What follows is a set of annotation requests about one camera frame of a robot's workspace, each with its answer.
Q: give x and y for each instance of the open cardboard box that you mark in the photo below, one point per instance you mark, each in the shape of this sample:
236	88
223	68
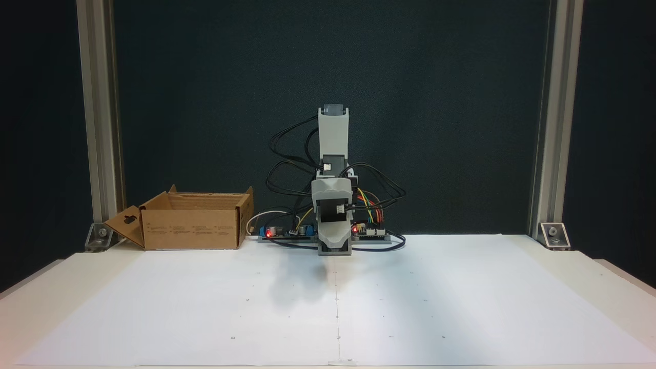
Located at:
189	230

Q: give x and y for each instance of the aluminium profile post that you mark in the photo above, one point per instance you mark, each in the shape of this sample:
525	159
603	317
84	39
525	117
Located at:
556	102
100	102

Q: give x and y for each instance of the circuit board with blue capacitor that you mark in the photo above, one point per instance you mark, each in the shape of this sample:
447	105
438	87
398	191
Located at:
287	233

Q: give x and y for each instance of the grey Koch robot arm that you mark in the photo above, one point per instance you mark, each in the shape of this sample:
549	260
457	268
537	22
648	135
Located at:
333	133

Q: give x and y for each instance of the metal corner bracket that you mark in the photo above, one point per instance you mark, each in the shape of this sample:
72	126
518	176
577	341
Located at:
554	236
100	237

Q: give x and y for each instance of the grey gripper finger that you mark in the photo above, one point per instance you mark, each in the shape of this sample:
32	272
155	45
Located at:
335	233

